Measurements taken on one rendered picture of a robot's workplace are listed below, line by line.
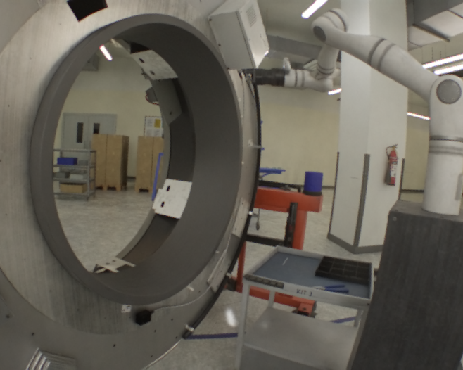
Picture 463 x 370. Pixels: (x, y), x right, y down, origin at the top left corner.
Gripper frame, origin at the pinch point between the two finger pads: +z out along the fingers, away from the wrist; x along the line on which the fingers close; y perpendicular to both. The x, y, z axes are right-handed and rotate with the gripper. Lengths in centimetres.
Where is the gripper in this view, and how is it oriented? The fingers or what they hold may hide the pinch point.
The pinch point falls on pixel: (238, 71)
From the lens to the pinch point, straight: 115.9
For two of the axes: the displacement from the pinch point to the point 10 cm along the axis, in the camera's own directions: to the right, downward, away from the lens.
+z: -10.0, -0.2, 0.6
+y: 0.3, 6.5, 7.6
